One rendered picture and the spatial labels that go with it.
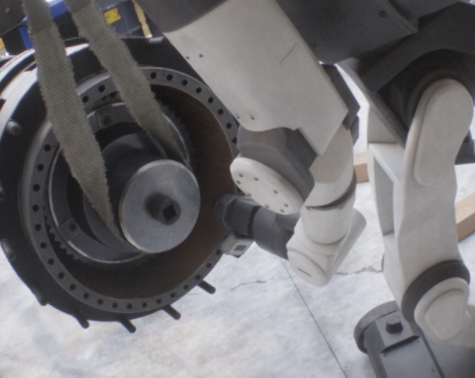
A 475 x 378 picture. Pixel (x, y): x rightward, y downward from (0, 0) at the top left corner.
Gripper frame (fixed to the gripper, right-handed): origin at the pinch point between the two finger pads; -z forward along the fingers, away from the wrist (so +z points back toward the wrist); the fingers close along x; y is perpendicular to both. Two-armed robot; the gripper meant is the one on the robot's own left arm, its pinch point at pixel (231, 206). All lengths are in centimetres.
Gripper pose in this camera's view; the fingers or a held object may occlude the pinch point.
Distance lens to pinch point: 85.3
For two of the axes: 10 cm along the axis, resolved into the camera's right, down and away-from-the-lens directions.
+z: 6.3, 2.2, -7.4
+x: -7.4, -1.2, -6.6
